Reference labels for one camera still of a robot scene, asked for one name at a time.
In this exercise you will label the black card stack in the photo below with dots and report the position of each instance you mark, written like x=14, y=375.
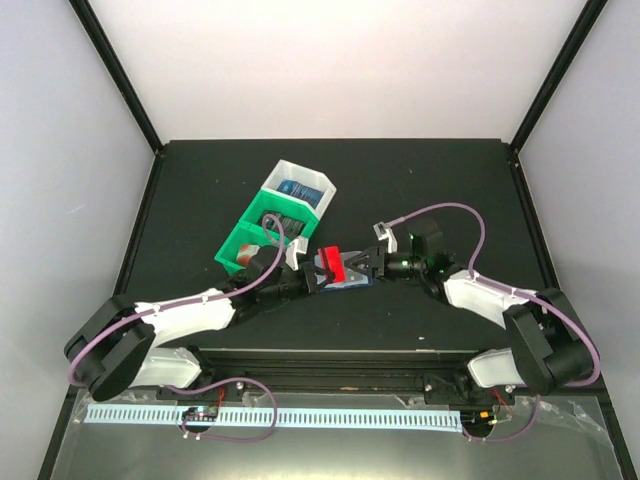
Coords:
x=291, y=227

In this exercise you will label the right black frame post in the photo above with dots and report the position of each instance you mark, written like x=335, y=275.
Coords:
x=586, y=20

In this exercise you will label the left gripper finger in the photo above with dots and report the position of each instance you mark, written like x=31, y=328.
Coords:
x=310, y=268
x=321, y=281

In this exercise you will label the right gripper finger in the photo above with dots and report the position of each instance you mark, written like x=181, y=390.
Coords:
x=366, y=275
x=370, y=256

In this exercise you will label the circuit board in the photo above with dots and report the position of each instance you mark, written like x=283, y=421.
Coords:
x=484, y=418
x=200, y=413

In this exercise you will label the left circuit board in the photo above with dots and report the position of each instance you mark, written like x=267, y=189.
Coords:
x=200, y=413

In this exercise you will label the white card bin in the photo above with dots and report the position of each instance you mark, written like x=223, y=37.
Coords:
x=285, y=170

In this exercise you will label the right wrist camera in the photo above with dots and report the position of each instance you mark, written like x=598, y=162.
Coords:
x=385, y=234

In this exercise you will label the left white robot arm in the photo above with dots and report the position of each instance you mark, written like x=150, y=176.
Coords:
x=124, y=343

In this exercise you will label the red card stack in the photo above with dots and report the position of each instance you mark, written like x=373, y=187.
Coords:
x=245, y=253

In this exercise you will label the blue card stack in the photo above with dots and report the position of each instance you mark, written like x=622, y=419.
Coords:
x=300, y=191

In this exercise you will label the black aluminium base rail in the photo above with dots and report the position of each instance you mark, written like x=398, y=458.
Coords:
x=442, y=377

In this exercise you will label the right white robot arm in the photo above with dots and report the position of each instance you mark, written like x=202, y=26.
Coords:
x=548, y=347

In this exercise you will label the blue leather card holder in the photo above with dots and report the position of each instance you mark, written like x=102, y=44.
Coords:
x=352, y=280

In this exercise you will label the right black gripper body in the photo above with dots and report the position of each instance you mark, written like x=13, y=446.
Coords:
x=404, y=269

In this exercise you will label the black frame post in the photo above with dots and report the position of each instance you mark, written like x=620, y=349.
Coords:
x=586, y=20
x=101, y=43

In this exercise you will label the left black frame post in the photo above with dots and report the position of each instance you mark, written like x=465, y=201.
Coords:
x=101, y=43

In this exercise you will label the right circuit board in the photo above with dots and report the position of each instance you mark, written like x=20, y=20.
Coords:
x=484, y=418

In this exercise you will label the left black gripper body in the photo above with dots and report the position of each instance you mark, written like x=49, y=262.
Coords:
x=293, y=289

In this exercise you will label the white slotted cable duct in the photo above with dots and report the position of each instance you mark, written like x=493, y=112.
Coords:
x=166, y=415

